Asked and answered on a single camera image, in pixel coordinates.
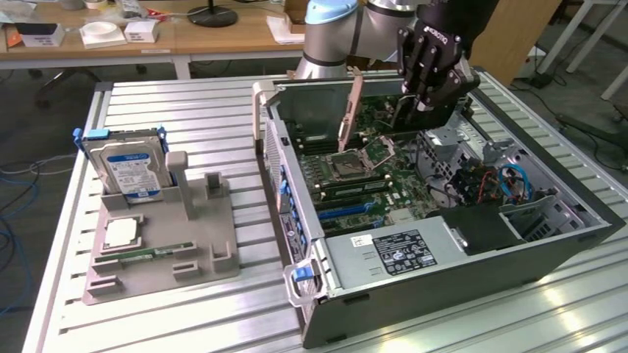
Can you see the white tape dispenser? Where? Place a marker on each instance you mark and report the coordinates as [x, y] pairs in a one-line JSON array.
[[102, 35]]

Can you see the blue expansion slot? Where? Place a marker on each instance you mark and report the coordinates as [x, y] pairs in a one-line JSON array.
[[343, 212]]

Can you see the black plastic shroud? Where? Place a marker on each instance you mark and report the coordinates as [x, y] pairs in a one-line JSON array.
[[480, 228]]

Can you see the white papers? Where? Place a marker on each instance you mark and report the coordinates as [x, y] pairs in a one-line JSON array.
[[287, 33]]

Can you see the open black PC case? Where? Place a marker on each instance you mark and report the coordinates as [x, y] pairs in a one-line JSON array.
[[442, 301]]

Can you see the brown wooden cabinet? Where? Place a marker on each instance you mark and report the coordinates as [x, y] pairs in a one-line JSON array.
[[520, 36]]

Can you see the grey power supply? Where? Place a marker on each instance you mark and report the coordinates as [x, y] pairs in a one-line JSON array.
[[392, 253]]

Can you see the green motherboard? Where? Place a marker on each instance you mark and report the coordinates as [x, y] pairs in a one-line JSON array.
[[392, 198]]

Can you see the blue case release latch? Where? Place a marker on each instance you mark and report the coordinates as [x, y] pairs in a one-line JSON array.
[[300, 275]]

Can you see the graphics card with fan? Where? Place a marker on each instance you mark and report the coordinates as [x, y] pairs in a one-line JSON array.
[[383, 114]]

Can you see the grey metal disk bay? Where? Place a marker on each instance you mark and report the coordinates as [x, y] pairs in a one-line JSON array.
[[539, 220]]

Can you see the silver CPU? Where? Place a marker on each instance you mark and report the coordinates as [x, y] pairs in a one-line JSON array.
[[122, 232]]

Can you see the black chair base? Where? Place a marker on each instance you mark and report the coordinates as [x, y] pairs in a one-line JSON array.
[[51, 84]]

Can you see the cardboard box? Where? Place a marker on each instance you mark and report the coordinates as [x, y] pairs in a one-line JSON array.
[[295, 11]]

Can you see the white table frame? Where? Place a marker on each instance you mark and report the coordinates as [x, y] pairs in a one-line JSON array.
[[586, 36]]

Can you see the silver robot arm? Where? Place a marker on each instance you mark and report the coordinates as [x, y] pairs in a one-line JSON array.
[[328, 36]]

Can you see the white box with dark lid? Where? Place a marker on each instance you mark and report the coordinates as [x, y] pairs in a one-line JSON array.
[[39, 35]]

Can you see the small white box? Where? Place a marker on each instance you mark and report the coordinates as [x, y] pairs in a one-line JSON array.
[[142, 32]]

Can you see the hard disk with blue caddy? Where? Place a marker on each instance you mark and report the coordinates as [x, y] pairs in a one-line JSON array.
[[130, 173]]

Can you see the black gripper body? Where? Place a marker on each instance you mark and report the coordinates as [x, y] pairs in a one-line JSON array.
[[456, 22]]

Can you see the black lamp base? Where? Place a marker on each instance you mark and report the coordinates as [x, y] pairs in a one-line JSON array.
[[214, 16]]

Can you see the green RAM stick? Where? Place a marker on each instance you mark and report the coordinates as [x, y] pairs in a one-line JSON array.
[[147, 252], [355, 188]]

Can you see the CPU socket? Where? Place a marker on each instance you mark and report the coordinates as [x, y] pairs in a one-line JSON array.
[[347, 165]]

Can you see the metal socket cover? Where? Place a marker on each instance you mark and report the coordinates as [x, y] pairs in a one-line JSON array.
[[379, 149]]

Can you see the grey parts rack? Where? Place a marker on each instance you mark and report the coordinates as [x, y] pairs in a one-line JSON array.
[[162, 235]]

